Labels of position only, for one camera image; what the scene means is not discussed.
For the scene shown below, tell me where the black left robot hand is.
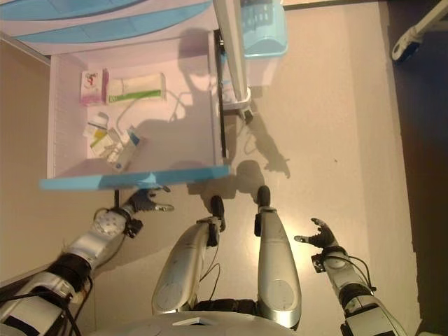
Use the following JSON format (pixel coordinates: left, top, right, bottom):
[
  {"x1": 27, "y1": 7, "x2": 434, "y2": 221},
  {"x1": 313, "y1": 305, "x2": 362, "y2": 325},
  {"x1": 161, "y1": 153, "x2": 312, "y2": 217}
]
[{"x1": 127, "y1": 185, "x2": 175, "y2": 215}]

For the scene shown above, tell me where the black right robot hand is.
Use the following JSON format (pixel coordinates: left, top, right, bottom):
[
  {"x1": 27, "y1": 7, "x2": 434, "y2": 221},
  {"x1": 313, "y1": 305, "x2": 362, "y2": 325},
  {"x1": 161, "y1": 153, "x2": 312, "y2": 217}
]
[{"x1": 293, "y1": 217, "x2": 342, "y2": 251}]

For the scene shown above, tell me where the wide blue-front cart drawer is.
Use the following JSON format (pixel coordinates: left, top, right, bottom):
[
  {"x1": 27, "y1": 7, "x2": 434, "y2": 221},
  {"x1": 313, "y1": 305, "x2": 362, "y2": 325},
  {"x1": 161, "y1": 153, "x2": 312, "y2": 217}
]
[{"x1": 38, "y1": 30, "x2": 232, "y2": 193}]

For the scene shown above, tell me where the blue white medicine box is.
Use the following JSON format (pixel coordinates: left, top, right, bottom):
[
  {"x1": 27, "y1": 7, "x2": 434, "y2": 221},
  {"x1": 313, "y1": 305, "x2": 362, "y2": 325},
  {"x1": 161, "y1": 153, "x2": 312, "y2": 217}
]
[{"x1": 112, "y1": 125, "x2": 147, "y2": 173}]

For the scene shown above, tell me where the small white medicine bottle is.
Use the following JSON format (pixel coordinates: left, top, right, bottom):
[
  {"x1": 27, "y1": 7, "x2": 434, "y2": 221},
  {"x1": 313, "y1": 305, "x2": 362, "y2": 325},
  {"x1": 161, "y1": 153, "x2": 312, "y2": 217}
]
[{"x1": 87, "y1": 111, "x2": 110, "y2": 131}]

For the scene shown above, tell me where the pink white medicine box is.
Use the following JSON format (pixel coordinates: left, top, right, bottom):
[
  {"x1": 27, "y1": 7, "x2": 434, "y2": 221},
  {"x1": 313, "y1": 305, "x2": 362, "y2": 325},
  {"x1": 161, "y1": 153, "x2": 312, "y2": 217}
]
[{"x1": 79, "y1": 68, "x2": 110, "y2": 106}]

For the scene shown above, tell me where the silver right robot leg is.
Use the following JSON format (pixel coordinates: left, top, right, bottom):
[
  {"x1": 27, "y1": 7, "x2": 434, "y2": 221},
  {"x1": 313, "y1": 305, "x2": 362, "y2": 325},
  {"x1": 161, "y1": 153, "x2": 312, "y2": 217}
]
[{"x1": 253, "y1": 185, "x2": 303, "y2": 330}]

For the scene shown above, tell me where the silver robot leg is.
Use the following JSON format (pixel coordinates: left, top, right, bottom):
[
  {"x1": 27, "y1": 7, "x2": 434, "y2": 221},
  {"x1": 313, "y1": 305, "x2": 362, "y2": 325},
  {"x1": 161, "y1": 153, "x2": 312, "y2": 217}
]
[
  {"x1": 151, "y1": 195, "x2": 227, "y2": 315},
  {"x1": 253, "y1": 185, "x2": 303, "y2": 330}
]

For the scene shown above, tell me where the silver left robot leg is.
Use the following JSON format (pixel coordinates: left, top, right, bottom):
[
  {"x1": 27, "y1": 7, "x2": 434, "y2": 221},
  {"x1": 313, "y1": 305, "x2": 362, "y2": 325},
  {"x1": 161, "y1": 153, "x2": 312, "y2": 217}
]
[{"x1": 151, "y1": 195, "x2": 227, "y2": 315}]

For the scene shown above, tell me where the clear medical tubing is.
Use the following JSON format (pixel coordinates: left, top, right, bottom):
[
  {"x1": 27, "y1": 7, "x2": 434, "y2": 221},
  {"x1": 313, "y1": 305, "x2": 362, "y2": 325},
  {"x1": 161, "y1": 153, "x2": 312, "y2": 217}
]
[{"x1": 116, "y1": 88, "x2": 187, "y2": 141}]

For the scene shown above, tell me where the green white tube box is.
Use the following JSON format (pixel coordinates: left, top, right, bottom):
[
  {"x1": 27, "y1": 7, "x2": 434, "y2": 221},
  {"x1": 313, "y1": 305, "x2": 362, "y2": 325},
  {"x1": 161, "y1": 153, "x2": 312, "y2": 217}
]
[{"x1": 107, "y1": 72, "x2": 169, "y2": 105}]

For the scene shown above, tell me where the grey robot torso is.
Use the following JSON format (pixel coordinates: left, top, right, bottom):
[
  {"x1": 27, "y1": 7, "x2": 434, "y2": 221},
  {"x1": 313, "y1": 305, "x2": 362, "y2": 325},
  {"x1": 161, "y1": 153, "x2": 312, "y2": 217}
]
[{"x1": 87, "y1": 297, "x2": 299, "y2": 336}]

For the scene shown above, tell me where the white medical cart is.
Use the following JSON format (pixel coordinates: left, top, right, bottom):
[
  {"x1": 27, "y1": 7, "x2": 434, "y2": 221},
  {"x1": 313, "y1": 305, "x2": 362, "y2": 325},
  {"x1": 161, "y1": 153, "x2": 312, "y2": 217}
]
[{"x1": 0, "y1": 0, "x2": 256, "y2": 159}]

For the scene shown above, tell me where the white translucent side bin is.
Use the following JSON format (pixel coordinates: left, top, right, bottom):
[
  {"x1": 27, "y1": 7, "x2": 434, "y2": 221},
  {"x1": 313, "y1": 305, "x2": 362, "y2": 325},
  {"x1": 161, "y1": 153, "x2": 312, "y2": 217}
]
[{"x1": 244, "y1": 52, "x2": 281, "y2": 87}]

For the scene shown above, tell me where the bed caster wheel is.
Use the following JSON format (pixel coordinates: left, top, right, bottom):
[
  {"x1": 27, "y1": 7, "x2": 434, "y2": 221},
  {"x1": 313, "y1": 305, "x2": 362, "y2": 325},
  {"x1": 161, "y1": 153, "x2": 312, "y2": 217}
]
[{"x1": 391, "y1": 31, "x2": 425, "y2": 64}]

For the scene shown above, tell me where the light blue waste bin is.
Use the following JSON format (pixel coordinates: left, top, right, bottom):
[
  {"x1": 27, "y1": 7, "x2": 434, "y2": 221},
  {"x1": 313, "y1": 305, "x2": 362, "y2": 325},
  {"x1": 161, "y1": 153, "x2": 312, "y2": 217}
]
[{"x1": 239, "y1": 0, "x2": 290, "y2": 59}]

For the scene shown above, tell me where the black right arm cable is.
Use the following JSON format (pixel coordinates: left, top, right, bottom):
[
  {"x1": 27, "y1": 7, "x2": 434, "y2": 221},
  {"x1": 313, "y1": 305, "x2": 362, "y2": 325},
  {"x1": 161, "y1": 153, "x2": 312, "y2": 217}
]
[{"x1": 345, "y1": 255, "x2": 378, "y2": 292}]

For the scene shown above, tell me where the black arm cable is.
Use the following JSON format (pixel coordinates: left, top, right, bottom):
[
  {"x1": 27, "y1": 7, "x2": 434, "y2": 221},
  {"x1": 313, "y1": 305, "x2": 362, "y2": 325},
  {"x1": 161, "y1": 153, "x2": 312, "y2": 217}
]
[
  {"x1": 0, "y1": 272, "x2": 96, "y2": 336},
  {"x1": 345, "y1": 255, "x2": 378, "y2": 292}
]

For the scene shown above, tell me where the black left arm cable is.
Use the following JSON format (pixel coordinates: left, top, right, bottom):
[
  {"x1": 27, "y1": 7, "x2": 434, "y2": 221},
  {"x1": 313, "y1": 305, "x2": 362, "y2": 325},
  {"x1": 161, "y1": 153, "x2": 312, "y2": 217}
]
[{"x1": 0, "y1": 272, "x2": 96, "y2": 336}]

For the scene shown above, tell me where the cream hospital bed frame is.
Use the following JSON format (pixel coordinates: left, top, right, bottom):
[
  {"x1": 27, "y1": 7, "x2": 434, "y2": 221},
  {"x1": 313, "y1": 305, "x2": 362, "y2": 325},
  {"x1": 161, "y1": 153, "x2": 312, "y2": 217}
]
[{"x1": 391, "y1": 0, "x2": 448, "y2": 64}]

